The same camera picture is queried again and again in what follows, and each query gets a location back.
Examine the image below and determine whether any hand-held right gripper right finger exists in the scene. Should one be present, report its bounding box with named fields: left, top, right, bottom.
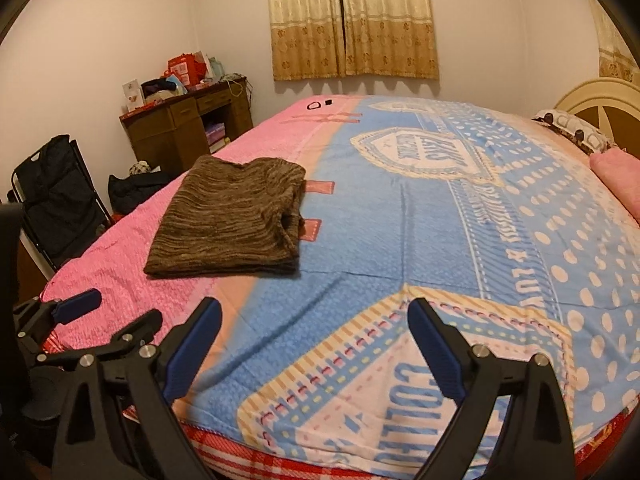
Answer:
left=407, top=297, right=576, bottom=480

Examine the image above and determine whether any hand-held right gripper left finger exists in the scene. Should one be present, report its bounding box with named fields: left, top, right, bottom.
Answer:
left=50, top=297, right=223, bottom=480

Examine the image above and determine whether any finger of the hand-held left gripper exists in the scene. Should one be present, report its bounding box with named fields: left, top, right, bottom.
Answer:
left=95, top=309, right=165, bottom=361
left=12, top=288, right=103, bottom=352

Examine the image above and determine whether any brown knit sweater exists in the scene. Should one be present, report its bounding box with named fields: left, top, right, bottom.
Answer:
left=144, top=155, right=307, bottom=279

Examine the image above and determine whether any pile of dark clothes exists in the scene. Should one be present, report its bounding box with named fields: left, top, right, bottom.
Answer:
left=141, top=77, right=189, bottom=107

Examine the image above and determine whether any black folding chair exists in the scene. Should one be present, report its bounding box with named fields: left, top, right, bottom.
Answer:
left=7, top=135, right=115, bottom=274

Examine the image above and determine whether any pink and blue printed blanket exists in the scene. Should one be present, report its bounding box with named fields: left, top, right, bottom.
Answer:
left=40, top=92, right=640, bottom=476

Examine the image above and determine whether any dark cloth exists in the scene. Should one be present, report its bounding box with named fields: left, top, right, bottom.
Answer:
left=22, top=135, right=104, bottom=257

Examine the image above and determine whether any black bag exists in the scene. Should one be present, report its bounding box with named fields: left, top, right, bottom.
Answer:
left=107, top=170, right=176, bottom=217

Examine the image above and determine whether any brown wooden desk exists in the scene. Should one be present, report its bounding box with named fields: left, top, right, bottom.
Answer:
left=119, top=76, right=255, bottom=175

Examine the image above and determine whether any stack of books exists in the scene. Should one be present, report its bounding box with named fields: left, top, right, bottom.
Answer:
left=205, top=121, right=232, bottom=154

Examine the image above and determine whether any white card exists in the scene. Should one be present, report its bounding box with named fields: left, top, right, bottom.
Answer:
left=121, top=78, right=144, bottom=113

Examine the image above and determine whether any pink pillow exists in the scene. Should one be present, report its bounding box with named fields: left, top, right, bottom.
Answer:
left=589, top=150, right=640, bottom=222

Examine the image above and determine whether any red gift box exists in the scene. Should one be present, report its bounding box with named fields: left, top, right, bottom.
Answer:
left=167, top=52, right=211, bottom=89

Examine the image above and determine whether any patterned white pillow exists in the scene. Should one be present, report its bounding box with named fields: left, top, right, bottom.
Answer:
left=531, top=109, right=626, bottom=156

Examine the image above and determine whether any cream wooden headboard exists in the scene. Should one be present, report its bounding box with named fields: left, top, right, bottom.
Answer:
left=554, top=77, right=640, bottom=148

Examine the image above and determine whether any beige patterned curtain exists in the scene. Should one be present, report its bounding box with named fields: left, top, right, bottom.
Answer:
left=587, top=0, right=634, bottom=82
left=264, top=0, right=347, bottom=81
left=336, top=0, right=440, bottom=80

